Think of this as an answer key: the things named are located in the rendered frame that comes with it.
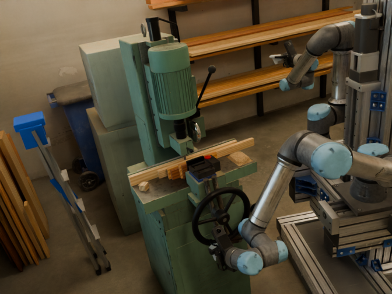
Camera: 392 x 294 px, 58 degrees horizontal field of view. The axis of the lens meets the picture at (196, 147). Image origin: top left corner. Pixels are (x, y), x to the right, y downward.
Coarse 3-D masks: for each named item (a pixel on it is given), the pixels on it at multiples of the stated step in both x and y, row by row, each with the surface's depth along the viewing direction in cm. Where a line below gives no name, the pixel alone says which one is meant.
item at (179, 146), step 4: (172, 136) 175; (188, 136) 173; (172, 140) 176; (176, 140) 171; (180, 140) 170; (184, 140) 170; (188, 140) 169; (172, 144) 178; (176, 144) 172; (180, 144) 168; (184, 144) 169; (188, 144) 170; (192, 144) 171; (176, 148) 174; (180, 148) 168; (184, 148) 169; (192, 148) 171; (180, 152) 170; (184, 152) 170; (188, 152) 171
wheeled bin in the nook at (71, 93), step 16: (48, 96) 329; (64, 96) 308; (80, 96) 308; (80, 112) 315; (80, 128) 321; (80, 144) 328; (80, 160) 367; (96, 160) 342; (80, 176) 338; (96, 176) 344
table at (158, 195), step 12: (228, 168) 175; (240, 168) 174; (252, 168) 177; (156, 180) 173; (168, 180) 172; (180, 180) 170; (228, 180) 173; (132, 192) 173; (144, 192) 164; (156, 192) 163; (168, 192) 162; (180, 192) 163; (144, 204) 157; (156, 204) 160; (168, 204) 162
